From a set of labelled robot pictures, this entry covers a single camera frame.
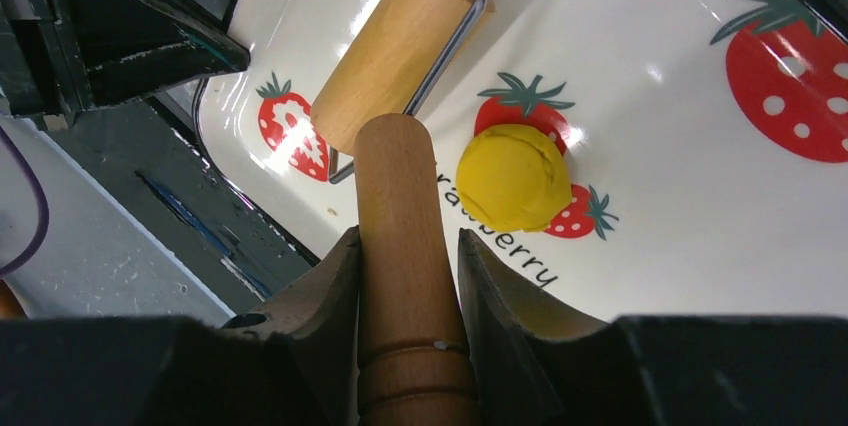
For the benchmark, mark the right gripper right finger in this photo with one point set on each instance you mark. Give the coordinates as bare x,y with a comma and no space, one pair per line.
539,361

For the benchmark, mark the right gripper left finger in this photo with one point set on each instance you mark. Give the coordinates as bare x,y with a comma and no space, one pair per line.
289,361

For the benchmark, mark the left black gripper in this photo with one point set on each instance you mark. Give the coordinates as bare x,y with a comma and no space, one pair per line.
131,49

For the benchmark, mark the wooden roller with handle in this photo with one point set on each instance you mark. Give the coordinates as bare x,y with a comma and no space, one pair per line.
412,349

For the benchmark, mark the yellow dough lump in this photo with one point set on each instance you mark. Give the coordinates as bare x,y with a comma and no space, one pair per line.
512,177

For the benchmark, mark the white strawberry tray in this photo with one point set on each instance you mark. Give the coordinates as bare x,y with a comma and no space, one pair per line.
706,141

